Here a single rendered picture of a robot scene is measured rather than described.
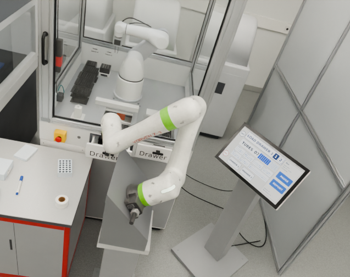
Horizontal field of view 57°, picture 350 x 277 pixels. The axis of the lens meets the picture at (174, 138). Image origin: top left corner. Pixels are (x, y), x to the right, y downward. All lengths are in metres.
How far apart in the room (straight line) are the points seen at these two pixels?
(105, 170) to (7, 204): 0.71
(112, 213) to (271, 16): 4.18
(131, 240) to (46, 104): 0.98
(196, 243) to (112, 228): 1.28
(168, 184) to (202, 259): 1.32
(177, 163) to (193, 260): 1.23
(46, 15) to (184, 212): 2.02
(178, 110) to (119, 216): 0.58
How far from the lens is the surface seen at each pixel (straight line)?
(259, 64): 5.45
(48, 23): 1.89
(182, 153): 1.68
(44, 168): 2.15
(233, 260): 2.88
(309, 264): 3.30
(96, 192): 2.54
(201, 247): 2.84
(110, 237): 1.75
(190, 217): 3.05
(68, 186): 2.05
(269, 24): 5.18
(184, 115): 1.46
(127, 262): 2.01
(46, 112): 2.17
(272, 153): 2.10
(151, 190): 1.59
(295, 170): 2.07
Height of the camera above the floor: 2.27
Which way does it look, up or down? 36 degrees down
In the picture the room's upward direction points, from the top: 17 degrees clockwise
